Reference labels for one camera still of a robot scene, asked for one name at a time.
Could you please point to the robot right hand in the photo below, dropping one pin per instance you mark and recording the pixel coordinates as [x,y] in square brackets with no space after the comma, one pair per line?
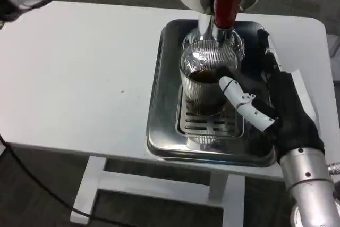
[289,115]

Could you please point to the clear ribbed glass cup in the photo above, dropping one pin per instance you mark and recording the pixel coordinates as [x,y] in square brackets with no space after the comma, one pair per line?
[202,83]

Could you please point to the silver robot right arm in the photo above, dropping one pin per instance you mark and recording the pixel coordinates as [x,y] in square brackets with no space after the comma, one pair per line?
[310,184]

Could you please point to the slotted steel drip grid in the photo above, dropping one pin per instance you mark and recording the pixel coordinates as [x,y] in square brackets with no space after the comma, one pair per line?
[207,128]

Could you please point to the steel drip tray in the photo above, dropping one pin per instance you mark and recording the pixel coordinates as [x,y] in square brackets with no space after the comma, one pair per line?
[162,91]

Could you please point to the white table frame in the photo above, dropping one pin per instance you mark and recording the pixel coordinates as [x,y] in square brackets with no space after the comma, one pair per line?
[154,181]

